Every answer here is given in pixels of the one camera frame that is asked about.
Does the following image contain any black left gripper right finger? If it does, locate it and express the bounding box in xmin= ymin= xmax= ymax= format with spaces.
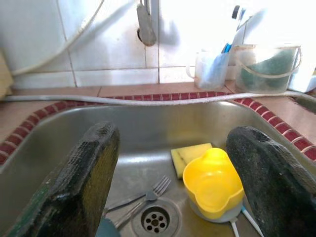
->
xmin=226 ymin=126 xmax=316 ymax=237

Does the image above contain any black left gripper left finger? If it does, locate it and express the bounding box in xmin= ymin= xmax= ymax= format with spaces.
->
xmin=4 ymin=120 xmax=121 ymax=237

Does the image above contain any yellow plastic bowl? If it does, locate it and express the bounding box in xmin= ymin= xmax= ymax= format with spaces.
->
xmin=182 ymin=147 xmax=245 ymax=220

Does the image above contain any metal fork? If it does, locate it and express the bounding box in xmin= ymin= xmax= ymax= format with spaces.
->
xmin=105 ymin=175 xmax=172 ymax=212

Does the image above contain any stainless steel sink basin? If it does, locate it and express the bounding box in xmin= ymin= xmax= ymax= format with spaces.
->
xmin=0 ymin=101 xmax=316 ymax=237
xmin=295 ymin=95 xmax=316 ymax=109

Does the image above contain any yellow dish sponge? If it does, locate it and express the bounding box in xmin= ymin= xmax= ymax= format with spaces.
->
xmin=170 ymin=142 xmax=213 ymax=179

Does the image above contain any clear toothbrush holder cup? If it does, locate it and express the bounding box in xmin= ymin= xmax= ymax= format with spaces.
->
xmin=186 ymin=50 xmax=232 ymax=90

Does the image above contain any thin white tube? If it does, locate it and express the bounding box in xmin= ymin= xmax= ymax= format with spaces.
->
xmin=11 ymin=0 xmax=106 ymax=76

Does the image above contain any grey water hose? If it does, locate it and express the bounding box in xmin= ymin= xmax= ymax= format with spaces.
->
xmin=4 ymin=90 xmax=316 ymax=106

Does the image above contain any metal wall tap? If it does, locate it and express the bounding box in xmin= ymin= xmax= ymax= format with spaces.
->
xmin=136 ymin=0 xmax=158 ymax=47

